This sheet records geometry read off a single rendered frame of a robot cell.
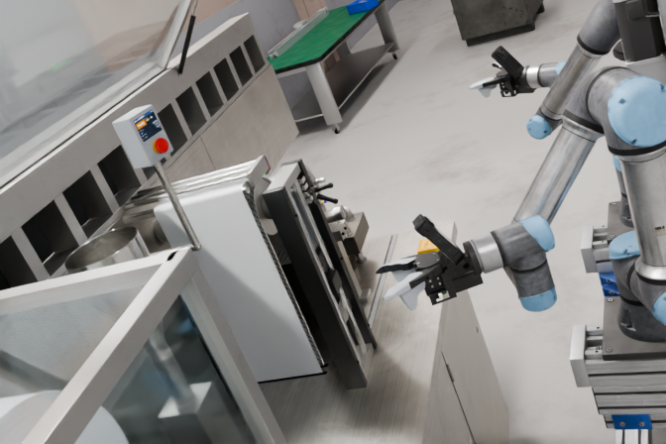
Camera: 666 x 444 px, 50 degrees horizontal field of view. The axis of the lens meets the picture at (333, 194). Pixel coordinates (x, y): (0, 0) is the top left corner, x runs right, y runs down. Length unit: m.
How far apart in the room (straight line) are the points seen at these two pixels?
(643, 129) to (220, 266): 0.98
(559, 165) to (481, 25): 6.29
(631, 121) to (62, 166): 1.17
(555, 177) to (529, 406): 1.52
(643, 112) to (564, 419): 1.66
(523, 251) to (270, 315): 0.67
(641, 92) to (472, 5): 6.42
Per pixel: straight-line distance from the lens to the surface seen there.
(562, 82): 2.14
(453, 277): 1.45
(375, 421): 1.66
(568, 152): 1.54
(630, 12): 1.73
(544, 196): 1.56
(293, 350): 1.84
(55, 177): 1.67
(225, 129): 2.36
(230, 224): 1.68
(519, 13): 7.69
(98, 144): 1.81
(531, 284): 1.49
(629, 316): 1.80
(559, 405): 2.91
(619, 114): 1.38
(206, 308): 0.98
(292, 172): 1.59
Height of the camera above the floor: 1.94
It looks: 21 degrees down
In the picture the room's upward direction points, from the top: 22 degrees counter-clockwise
